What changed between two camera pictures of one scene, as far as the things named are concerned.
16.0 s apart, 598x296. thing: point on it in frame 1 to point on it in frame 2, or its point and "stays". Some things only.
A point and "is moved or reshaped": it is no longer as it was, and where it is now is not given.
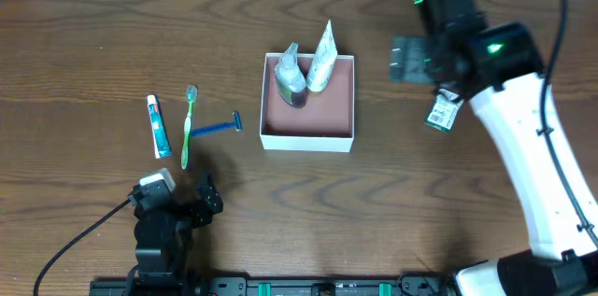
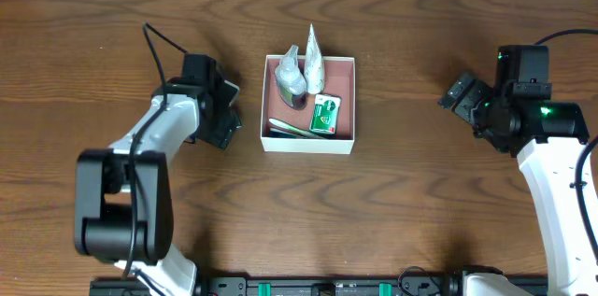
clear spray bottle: [291, 81] stays
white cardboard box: [326, 121] stays
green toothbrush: [192, 95] is moved or reshaped
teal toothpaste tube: [161, 143] is moved or reshaped
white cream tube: [324, 62] to [314, 63]
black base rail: [416, 286] stays
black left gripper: [185, 209] to [224, 112]
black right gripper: [439, 60] to [468, 100]
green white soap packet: [444, 110] to [325, 113]
